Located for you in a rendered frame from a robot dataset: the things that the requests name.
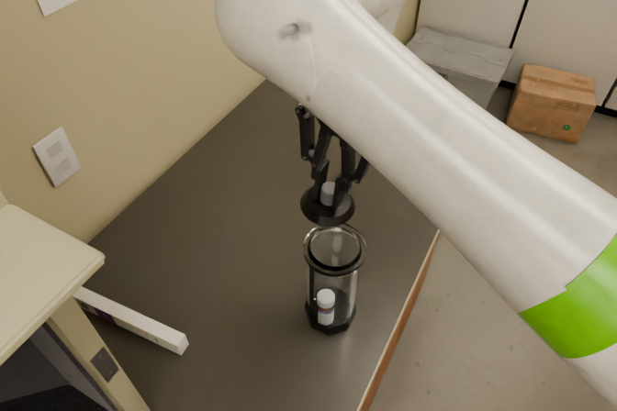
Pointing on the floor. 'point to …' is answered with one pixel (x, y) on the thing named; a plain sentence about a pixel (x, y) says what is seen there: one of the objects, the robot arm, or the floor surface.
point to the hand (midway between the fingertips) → (330, 183)
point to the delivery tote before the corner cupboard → (463, 61)
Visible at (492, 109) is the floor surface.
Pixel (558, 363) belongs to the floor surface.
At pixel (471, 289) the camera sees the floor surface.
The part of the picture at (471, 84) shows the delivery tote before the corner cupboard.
